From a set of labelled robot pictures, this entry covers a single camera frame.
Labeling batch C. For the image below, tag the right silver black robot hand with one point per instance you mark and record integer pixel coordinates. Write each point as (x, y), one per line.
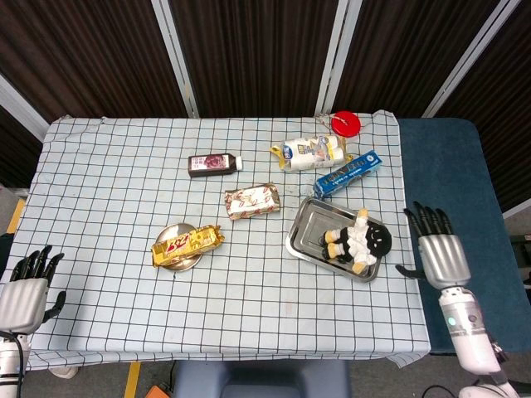
(444, 259)

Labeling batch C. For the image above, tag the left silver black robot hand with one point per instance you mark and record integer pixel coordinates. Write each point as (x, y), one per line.
(20, 304)

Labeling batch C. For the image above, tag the black white plush doll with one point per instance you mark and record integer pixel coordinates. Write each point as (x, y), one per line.
(359, 242)

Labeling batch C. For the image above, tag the gold snack bar package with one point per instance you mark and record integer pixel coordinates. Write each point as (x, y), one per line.
(186, 245)

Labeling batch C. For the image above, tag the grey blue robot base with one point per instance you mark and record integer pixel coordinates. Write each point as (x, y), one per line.
(261, 379)

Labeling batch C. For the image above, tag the black box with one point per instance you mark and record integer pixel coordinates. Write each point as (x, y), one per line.
(522, 257)

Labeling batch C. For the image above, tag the white shoe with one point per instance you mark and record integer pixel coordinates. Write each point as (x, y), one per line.
(65, 372)

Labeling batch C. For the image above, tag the blue biscuit box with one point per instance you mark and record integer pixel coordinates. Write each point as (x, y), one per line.
(346, 174)

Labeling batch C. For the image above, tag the rectangular steel tray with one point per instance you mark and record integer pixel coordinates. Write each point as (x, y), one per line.
(311, 224)

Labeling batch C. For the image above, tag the checkered white tablecloth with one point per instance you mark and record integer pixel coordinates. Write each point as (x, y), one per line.
(103, 186)

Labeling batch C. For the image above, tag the dark slatted partition panel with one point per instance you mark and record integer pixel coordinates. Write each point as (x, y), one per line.
(12, 145)
(415, 41)
(83, 49)
(506, 103)
(257, 49)

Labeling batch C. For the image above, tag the orange floor object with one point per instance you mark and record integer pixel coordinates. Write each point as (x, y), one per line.
(157, 392)

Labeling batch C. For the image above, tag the red round lid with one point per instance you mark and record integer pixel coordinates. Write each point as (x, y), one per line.
(346, 124)

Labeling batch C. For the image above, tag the white yellow snack bag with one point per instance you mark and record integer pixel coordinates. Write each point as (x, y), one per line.
(311, 153)

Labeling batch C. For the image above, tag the round metal plate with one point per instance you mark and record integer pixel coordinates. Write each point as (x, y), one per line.
(174, 231)

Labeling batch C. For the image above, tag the gold red white snack pack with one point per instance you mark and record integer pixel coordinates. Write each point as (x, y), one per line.
(253, 201)

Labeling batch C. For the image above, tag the dark juice bottle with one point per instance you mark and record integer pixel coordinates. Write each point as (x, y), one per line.
(211, 163)

